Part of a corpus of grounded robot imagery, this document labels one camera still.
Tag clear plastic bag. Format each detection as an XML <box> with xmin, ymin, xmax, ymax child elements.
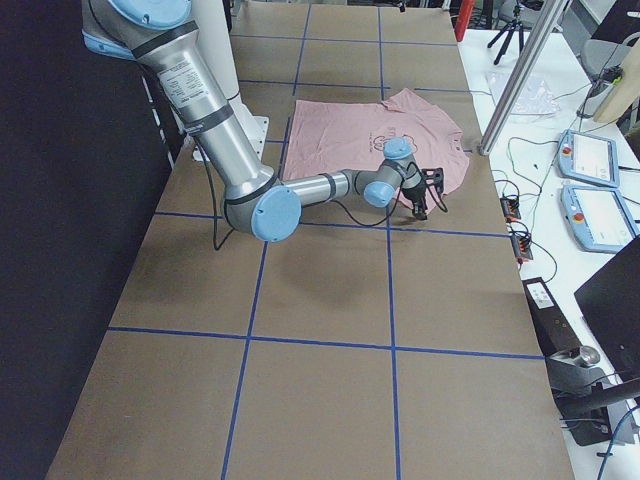
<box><xmin>485</xmin><ymin>71</ymin><xmax>561</xmax><ymax>116</ymax></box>

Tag teach pendant tablet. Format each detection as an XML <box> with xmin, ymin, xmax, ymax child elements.
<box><xmin>560</xmin><ymin>185</ymin><xmax>639</xmax><ymax>254</ymax></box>
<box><xmin>556</xmin><ymin>129</ymin><xmax>620</xmax><ymax>188</ymax></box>

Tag black tripod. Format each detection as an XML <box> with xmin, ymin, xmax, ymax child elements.
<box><xmin>487</xmin><ymin>0</ymin><xmax>525</xmax><ymax>65</ymax></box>

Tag upper teach pendant tablet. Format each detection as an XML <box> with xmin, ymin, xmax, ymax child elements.
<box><xmin>556</xmin><ymin>129</ymin><xmax>620</xmax><ymax>188</ymax></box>

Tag aluminium frame post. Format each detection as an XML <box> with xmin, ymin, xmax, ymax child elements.
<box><xmin>479</xmin><ymin>1</ymin><xmax>565</xmax><ymax>156</ymax></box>

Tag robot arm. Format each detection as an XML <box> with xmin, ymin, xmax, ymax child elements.
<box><xmin>81</xmin><ymin>0</ymin><xmax>428</xmax><ymax>242</ymax></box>

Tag black device with label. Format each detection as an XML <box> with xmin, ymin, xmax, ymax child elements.
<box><xmin>522</xmin><ymin>277</ymin><xmax>582</xmax><ymax>357</ymax></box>

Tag black monitor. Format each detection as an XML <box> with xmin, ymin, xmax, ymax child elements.
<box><xmin>574</xmin><ymin>237</ymin><xmax>640</xmax><ymax>374</ymax></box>

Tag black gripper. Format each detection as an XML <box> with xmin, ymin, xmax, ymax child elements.
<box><xmin>402</xmin><ymin>167</ymin><xmax>445</xmax><ymax>221</ymax></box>

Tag pink Snoopy t-shirt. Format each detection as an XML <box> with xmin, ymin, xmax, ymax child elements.
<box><xmin>282</xmin><ymin>89</ymin><xmax>469</xmax><ymax>194</ymax></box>

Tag lower teach pendant tablet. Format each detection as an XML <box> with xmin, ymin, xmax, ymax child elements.
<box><xmin>560</xmin><ymin>185</ymin><xmax>639</xmax><ymax>254</ymax></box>

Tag orange connector block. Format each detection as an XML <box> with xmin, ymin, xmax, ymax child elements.
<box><xmin>500</xmin><ymin>196</ymin><xmax>521</xmax><ymax>222</ymax></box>
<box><xmin>511</xmin><ymin>234</ymin><xmax>533</xmax><ymax>265</ymax></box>

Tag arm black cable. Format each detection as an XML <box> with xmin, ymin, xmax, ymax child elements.
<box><xmin>344</xmin><ymin>160</ymin><xmax>450</xmax><ymax>227</ymax></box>

